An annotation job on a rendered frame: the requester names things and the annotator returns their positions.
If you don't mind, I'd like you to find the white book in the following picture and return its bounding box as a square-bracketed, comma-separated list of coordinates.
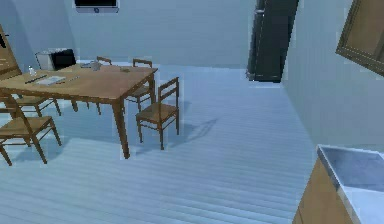
[35, 75, 67, 86]

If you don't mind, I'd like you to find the brown counter with grey top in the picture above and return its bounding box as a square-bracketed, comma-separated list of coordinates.
[292, 144, 384, 224]

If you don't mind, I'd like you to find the brown wooden chair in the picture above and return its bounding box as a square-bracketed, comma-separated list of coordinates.
[126, 58, 156, 113]
[13, 94, 62, 118]
[0, 94, 63, 167]
[135, 76, 181, 151]

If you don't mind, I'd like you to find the black fridge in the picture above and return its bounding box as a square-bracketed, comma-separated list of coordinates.
[246, 0, 300, 84]

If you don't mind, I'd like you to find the brown wooden dining table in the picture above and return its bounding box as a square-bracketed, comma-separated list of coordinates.
[0, 62, 159, 160]

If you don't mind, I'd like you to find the black wall television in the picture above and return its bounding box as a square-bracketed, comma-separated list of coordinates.
[73, 0, 120, 14]

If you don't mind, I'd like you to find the brown wall cupboard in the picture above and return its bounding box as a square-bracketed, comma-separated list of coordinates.
[335, 0, 384, 77]

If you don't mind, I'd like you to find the black and grey bin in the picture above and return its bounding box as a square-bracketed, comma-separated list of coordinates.
[35, 48, 78, 72]

